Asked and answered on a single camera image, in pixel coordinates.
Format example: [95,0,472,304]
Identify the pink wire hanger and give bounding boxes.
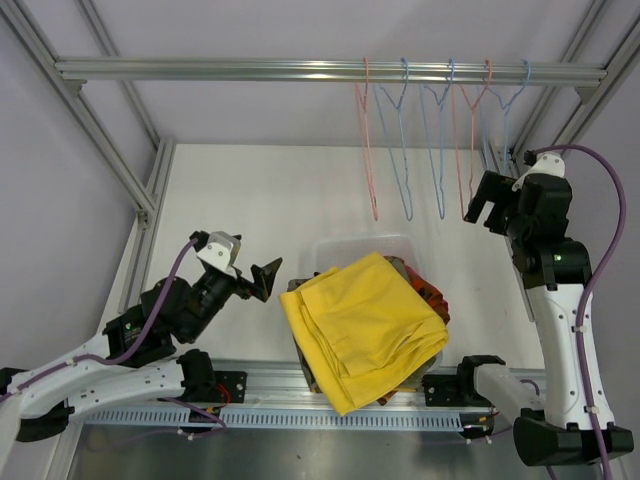
[354,57,379,222]

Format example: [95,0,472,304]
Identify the white slotted cable duct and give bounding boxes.
[85,406,463,432]

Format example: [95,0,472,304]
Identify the left aluminium frame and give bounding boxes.
[1,1,176,313]

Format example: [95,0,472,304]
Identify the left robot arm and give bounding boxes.
[1,231,283,443]

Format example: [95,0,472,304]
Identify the blue hanger with orange trousers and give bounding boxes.
[419,58,456,220]

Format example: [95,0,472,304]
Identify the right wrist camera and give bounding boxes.
[511,150,566,192]

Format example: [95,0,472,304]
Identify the white plastic basket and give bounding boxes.
[312,233,429,282]

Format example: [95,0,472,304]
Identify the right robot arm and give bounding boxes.
[422,172,634,467]

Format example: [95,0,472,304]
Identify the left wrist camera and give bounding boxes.
[189,231,237,276]

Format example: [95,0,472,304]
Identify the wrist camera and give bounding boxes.
[189,231,237,276]
[511,150,566,192]

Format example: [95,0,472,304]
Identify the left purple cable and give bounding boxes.
[0,237,201,406]

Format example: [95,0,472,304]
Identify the right aluminium frame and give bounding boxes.
[474,1,639,321]

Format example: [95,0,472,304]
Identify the blue hanger with camo trousers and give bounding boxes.
[373,57,414,222]

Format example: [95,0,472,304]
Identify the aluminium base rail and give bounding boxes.
[63,355,609,412]

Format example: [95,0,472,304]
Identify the aluminium frame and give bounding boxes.
[474,1,639,321]
[1,1,176,313]

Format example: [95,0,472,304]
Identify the aluminium hanging rail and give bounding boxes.
[55,57,607,88]

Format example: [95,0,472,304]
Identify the orange brown camouflage trousers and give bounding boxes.
[377,256,451,406]

